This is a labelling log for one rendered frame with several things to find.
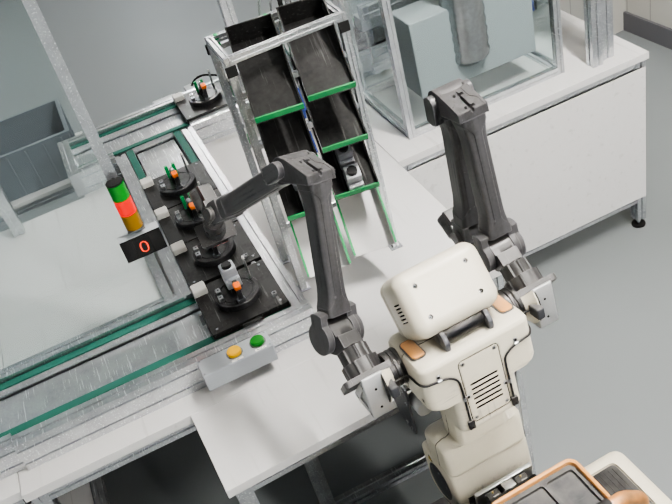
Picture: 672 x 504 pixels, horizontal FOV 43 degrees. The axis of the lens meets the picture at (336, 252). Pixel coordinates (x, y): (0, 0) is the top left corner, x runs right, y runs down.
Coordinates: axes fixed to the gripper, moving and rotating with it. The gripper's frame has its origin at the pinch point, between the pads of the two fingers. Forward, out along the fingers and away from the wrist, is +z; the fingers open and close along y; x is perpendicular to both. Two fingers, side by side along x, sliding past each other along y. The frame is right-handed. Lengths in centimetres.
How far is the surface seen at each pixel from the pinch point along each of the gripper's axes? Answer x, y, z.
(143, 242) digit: -8.4, 19.3, 2.7
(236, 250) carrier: -2.1, -5.8, 29.6
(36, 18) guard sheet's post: -56, 20, -45
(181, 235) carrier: -17.8, 7.8, 43.4
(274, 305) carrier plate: 22.8, -7.6, 7.9
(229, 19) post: -92, -42, 56
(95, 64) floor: -282, 7, 401
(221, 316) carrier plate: 18.7, 7.5, 11.6
